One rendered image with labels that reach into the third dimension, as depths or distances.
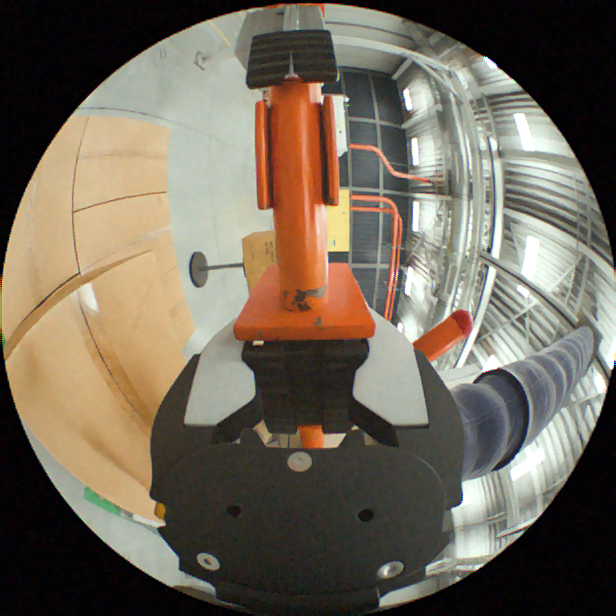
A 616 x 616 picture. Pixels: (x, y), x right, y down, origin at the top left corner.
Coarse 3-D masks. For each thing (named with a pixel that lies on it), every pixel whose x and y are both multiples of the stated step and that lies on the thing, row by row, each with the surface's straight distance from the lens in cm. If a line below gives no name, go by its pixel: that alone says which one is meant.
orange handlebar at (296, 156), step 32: (288, 96) 9; (320, 96) 10; (256, 128) 9; (288, 128) 8; (320, 128) 9; (256, 160) 8; (288, 160) 8; (320, 160) 8; (288, 192) 8; (320, 192) 8; (288, 224) 8; (320, 224) 8; (288, 256) 8; (320, 256) 8; (288, 288) 9; (320, 288) 9
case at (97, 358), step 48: (96, 288) 34; (144, 288) 41; (48, 336) 31; (96, 336) 34; (144, 336) 41; (48, 384) 31; (96, 384) 35; (144, 384) 41; (48, 432) 33; (96, 432) 36; (144, 432) 42; (96, 480) 38; (144, 480) 45
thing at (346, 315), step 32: (256, 288) 12; (352, 288) 11; (256, 320) 9; (288, 320) 9; (320, 320) 8; (352, 320) 9; (256, 352) 8; (288, 352) 9; (320, 352) 9; (352, 352) 8; (288, 384) 10; (320, 384) 10; (352, 384) 9; (288, 416) 12; (320, 416) 13
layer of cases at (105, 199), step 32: (64, 128) 89; (96, 128) 95; (128, 128) 105; (160, 128) 122; (64, 160) 84; (96, 160) 89; (128, 160) 99; (160, 160) 116; (32, 192) 77; (64, 192) 79; (96, 192) 85; (128, 192) 96; (160, 192) 112; (32, 224) 74; (64, 224) 77; (96, 224) 83; (128, 224) 93; (160, 224) 108; (32, 256) 72; (64, 256) 75; (96, 256) 81; (128, 256) 91; (160, 256) 106; (32, 288) 71; (192, 320) 127
